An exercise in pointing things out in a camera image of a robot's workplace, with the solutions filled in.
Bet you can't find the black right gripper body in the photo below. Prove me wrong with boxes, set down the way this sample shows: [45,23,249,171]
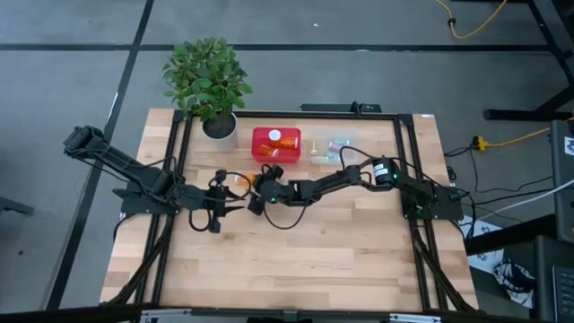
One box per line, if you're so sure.
[247,164,295,216]

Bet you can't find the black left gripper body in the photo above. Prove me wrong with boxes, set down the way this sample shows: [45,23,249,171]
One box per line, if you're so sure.
[204,169,230,234]

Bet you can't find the red plastic bin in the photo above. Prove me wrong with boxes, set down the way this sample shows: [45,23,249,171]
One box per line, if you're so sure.
[251,127,302,164]

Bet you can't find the clear plastic bin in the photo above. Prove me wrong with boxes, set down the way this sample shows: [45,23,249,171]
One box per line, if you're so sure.
[308,129,361,167]

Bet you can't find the white plant pot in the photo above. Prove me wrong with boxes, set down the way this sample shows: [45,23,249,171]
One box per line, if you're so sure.
[201,111,239,153]

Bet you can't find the black bar on table edge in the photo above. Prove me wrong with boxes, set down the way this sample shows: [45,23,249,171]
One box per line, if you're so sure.
[300,101,383,114]

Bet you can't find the green leafy plant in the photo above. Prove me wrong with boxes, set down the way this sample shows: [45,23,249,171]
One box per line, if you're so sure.
[162,37,254,123]

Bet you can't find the grey chair base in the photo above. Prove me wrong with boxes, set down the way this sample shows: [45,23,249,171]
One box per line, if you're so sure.
[0,195,36,217]

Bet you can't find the white patterned paper sheet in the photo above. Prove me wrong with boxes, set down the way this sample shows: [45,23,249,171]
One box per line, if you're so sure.
[460,214,505,275]

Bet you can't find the black and white patterned bag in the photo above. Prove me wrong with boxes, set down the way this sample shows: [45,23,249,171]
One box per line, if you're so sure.
[491,258,536,310]

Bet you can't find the black equipment cabinet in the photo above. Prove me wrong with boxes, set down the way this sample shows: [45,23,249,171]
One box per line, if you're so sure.
[550,118,574,245]

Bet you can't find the black box with keypad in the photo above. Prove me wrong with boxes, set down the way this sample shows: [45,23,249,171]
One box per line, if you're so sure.
[532,234,574,323]

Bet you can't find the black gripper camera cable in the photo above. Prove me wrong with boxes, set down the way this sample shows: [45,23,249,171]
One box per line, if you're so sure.
[187,207,213,233]
[262,200,312,231]

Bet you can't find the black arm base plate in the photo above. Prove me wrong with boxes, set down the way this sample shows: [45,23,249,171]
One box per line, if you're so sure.
[111,178,181,216]
[400,182,465,222]

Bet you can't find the black aluminium table frame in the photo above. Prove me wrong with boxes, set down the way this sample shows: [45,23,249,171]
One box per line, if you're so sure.
[106,109,477,314]

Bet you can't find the black floor cable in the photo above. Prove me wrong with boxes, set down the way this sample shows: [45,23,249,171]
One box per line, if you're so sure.
[443,145,555,225]

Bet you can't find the yellow extension cable with plug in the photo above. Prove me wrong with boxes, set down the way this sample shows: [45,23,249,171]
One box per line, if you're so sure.
[470,115,574,153]

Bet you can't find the white cable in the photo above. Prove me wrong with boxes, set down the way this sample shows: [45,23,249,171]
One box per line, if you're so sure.
[474,178,574,222]

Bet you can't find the yellow cable with black connector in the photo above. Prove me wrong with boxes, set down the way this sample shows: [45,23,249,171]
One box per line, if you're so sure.
[432,0,509,40]

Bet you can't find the black desk leg frame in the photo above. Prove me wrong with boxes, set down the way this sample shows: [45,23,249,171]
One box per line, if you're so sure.
[483,0,574,122]

